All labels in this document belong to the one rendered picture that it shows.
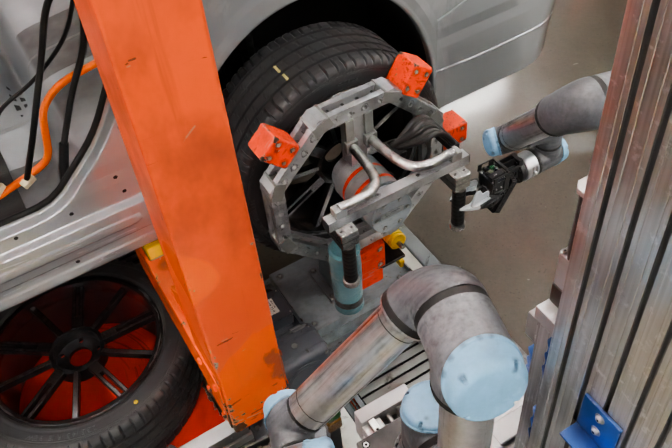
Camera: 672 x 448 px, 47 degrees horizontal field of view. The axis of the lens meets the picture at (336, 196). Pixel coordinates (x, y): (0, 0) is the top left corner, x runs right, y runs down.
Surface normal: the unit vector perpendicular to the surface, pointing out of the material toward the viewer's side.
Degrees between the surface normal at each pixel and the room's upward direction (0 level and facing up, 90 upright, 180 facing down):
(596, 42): 0
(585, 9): 0
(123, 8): 90
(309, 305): 0
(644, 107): 90
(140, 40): 90
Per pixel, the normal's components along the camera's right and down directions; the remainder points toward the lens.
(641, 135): -0.86, 0.40
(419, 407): -0.11, -0.78
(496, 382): 0.26, 0.58
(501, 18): 0.52, 0.58
